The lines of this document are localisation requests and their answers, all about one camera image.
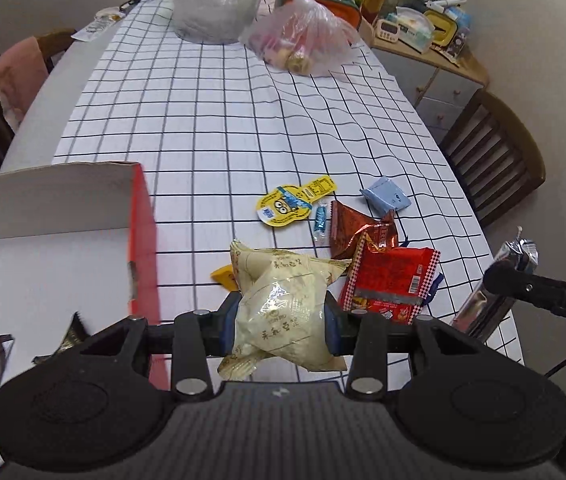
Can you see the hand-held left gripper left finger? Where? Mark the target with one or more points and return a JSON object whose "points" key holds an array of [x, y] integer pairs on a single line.
{"points": [[228, 330]]}

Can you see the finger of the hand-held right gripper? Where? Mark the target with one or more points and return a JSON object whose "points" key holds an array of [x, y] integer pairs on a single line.
{"points": [[508, 280]]}

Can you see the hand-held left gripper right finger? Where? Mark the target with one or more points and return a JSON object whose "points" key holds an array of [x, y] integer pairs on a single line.
{"points": [[331, 332]]}

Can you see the silver foil snack packet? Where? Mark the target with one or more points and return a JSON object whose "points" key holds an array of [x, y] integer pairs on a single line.
{"points": [[500, 290]]}

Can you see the cream snack packet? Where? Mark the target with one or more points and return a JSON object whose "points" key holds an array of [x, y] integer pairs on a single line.
{"points": [[278, 310]]}

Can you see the copper foil snack packet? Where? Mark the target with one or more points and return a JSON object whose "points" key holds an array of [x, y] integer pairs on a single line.
{"points": [[355, 227]]}

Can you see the blue candy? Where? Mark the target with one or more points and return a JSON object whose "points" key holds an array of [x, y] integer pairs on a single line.
{"points": [[320, 219]]}

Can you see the red cardboard box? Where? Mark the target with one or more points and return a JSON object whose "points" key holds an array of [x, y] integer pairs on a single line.
{"points": [[53, 255]]}

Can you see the pink plastic bag of snacks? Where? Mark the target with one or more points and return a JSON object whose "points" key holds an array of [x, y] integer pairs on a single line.
{"points": [[303, 35]]}

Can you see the small yellow packet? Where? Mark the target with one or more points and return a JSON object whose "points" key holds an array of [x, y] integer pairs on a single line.
{"points": [[225, 277]]}

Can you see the red checkered snack packet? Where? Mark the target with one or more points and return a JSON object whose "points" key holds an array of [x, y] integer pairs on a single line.
{"points": [[393, 277]]}

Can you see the wooden slatted chair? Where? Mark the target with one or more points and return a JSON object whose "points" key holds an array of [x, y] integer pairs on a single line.
{"points": [[493, 155]]}

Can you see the yellow cartoon snack packet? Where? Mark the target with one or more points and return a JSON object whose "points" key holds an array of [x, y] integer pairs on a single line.
{"points": [[288, 205]]}

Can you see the light blue snack packet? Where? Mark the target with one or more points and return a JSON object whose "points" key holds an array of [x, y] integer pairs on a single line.
{"points": [[385, 196]]}

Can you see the white grid tablecloth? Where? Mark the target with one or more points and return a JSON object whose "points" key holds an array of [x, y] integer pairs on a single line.
{"points": [[243, 125]]}

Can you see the wooden cabinet with grey drawers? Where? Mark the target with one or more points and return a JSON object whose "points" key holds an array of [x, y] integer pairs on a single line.
{"points": [[443, 85]]}

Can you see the yellow box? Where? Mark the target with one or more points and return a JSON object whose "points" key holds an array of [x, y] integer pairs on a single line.
{"points": [[440, 27]]}

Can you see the blue box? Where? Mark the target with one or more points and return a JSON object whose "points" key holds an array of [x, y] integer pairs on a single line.
{"points": [[463, 20]]}

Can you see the tissue pack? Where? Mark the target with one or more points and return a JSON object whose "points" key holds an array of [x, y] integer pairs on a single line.
{"points": [[413, 27]]}

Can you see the white timer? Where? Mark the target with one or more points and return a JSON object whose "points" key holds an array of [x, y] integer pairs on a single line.
{"points": [[385, 29]]}

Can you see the white tube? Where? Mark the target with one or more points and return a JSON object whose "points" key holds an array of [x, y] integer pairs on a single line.
{"points": [[445, 4]]}

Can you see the orange pouch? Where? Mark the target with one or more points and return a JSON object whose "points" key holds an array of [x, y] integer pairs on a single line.
{"points": [[338, 7]]}

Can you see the pink cloth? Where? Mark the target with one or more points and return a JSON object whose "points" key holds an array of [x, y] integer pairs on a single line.
{"points": [[15, 77]]}

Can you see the clear plastic bag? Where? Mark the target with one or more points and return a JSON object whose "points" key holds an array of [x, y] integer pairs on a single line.
{"points": [[215, 0]]}

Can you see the white labelled packet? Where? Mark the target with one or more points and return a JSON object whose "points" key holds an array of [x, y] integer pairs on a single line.
{"points": [[98, 22]]}

